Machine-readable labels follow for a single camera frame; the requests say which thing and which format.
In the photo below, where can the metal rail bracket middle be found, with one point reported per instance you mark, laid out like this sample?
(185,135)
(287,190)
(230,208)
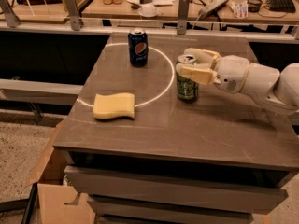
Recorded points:
(74,15)

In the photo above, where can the green soda can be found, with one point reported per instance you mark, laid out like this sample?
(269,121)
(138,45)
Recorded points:
(187,90)

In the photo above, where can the black keyboard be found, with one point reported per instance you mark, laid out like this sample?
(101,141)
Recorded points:
(281,6)

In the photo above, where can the grey power strip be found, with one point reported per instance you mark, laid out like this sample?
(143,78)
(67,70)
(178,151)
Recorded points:
(209,8)

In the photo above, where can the metal rail bracket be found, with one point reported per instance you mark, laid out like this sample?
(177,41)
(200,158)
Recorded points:
(10,17)
(74,15)
(183,11)

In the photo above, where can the grey drawer cabinet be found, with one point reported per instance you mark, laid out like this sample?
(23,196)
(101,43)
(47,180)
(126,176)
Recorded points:
(219,160)

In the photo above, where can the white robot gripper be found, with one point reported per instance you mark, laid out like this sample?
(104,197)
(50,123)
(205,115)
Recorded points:
(232,73)

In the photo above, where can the cardboard box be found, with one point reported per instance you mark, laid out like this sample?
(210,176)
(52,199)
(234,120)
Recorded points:
(58,202)

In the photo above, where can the white face mask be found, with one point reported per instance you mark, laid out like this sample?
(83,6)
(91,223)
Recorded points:
(148,11)

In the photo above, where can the blue Pepsi can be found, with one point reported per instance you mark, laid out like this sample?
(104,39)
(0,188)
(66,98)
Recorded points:
(138,47)

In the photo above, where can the metal rail bracket left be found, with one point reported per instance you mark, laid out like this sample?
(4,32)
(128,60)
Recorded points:
(10,17)

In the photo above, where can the dark small bowl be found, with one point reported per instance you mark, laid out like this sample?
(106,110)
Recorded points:
(254,5)

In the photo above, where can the yellow sponge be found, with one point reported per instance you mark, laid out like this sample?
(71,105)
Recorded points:
(114,106)

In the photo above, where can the metal rail bracket right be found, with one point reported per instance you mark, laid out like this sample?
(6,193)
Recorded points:
(183,11)

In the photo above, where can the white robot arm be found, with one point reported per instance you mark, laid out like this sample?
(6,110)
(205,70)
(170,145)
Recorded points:
(271,89)

